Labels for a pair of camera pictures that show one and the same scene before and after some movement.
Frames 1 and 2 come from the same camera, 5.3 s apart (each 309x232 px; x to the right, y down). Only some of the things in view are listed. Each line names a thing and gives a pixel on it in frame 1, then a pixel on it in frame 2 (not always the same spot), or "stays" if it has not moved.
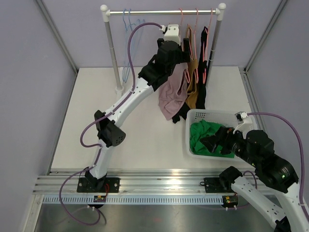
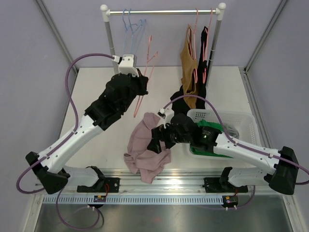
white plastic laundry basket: [227, 119] stays
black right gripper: [224, 134] to [158, 133]
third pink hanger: [204, 80] stays
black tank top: [188, 112] stays
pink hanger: [185, 72] to [148, 60]
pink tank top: [173, 93] to [148, 164]
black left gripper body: [181, 56] to [136, 87]
